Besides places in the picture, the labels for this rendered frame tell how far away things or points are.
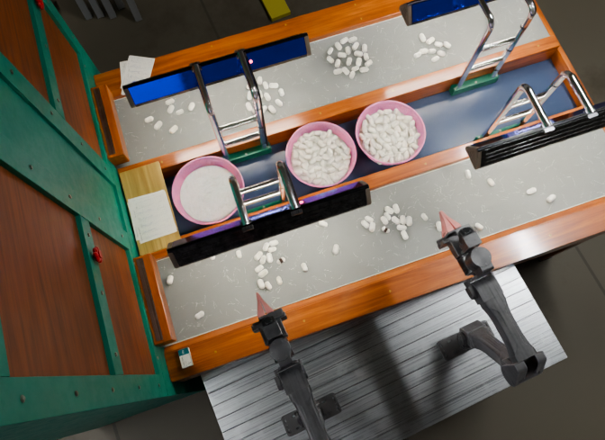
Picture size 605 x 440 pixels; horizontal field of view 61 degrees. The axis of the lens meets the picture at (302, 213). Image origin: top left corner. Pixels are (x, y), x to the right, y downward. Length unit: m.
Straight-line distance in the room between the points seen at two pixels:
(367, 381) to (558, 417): 1.18
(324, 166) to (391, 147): 0.27
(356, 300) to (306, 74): 0.92
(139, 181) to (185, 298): 0.47
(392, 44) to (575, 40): 1.51
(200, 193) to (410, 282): 0.83
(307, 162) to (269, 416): 0.91
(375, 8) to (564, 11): 1.57
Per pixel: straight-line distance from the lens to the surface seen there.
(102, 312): 1.38
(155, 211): 1.93
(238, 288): 1.85
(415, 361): 1.92
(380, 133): 2.05
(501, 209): 2.04
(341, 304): 1.81
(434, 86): 2.17
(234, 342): 1.81
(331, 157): 1.97
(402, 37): 2.27
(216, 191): 1.96
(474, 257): 1.49
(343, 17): 2.27
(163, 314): 1.76
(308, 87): 2.11
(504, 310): 1.56
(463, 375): 1.96
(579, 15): 3.62
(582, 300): 2.92
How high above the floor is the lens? 2.55
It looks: 73 degrees down
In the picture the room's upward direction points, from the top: straight up
